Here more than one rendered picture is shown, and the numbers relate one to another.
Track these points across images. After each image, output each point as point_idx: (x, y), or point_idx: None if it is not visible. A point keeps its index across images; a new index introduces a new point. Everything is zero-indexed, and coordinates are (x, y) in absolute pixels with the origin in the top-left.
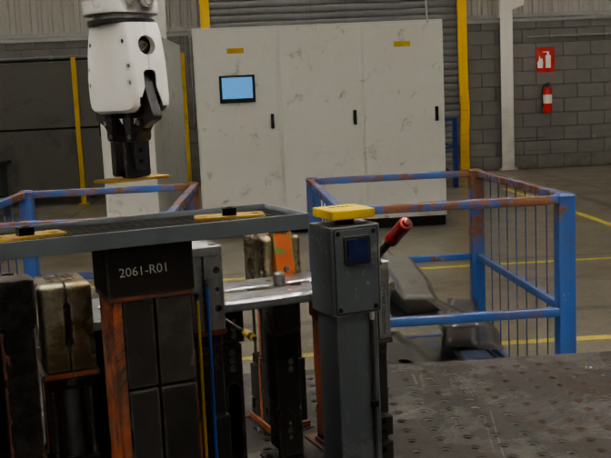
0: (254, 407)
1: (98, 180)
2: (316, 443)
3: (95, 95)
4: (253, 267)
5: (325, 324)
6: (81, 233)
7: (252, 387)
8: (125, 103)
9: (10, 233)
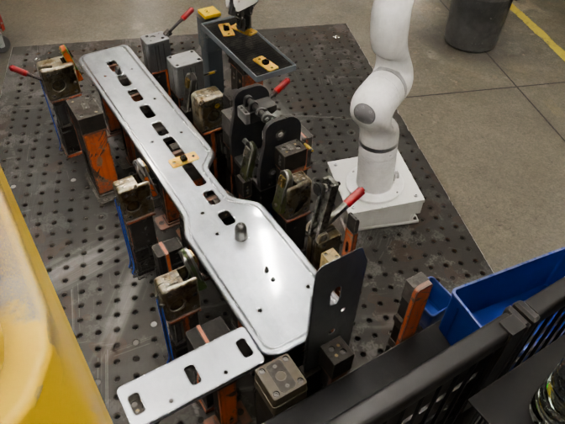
0: (71, 151)
1: (251, 34)
2: (116, 134)
3: (241, 4)
4: (58, 84)
5: (214, 54)
6: (257, 54)
7: (66, 144)
8: (255, 1)
9: (251, 70)
